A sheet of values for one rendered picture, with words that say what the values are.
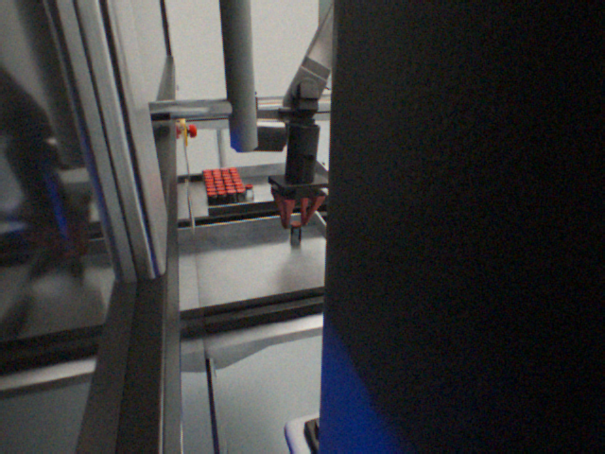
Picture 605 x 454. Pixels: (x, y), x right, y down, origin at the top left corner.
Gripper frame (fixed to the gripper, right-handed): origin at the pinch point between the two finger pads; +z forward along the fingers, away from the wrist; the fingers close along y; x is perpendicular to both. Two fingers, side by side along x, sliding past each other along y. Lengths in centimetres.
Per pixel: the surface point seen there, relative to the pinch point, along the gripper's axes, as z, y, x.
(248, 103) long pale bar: -27.8, 23.2, 28.7
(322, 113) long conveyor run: -1, -72, -103
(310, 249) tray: 4.3, -1.9, 4.0
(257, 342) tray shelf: 7.0, 17.0, 21.4
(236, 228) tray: 3.8, 8.9, -8.1
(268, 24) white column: -39, -69, -166
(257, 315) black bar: 4.3, 16.0, 18.7
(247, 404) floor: 93, -8, -34
